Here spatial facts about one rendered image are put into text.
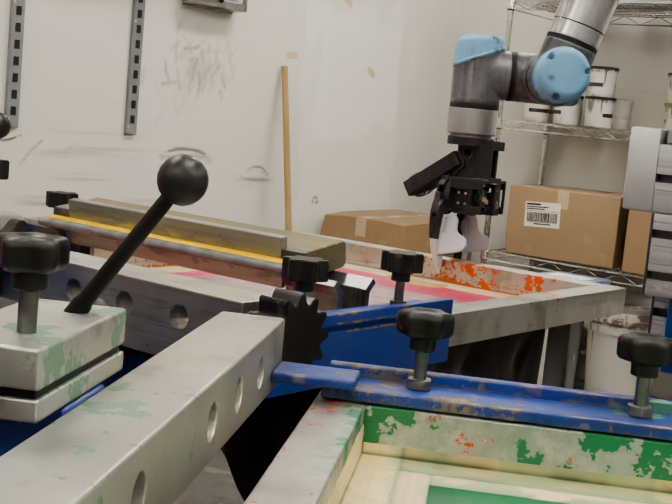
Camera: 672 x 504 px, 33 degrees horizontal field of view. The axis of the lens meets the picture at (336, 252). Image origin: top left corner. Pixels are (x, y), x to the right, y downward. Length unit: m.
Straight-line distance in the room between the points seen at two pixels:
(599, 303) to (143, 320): 0.79
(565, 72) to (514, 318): 0.39
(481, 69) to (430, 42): 3.57
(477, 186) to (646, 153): 0.50
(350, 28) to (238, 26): 0.67
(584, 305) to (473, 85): 0.39
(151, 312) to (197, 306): 0.06
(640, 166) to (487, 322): 0.25
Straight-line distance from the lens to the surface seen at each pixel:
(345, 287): 1.22
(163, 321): 0.99
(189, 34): 4.14
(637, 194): 1.29
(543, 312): 1.47
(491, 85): 1.76
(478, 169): 1.76
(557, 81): 1.62
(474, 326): 1.33
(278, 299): 0.91
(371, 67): 4.96
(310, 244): 1.23
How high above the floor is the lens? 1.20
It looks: 7 degrees down
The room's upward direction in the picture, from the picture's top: 5 degrees clockwise
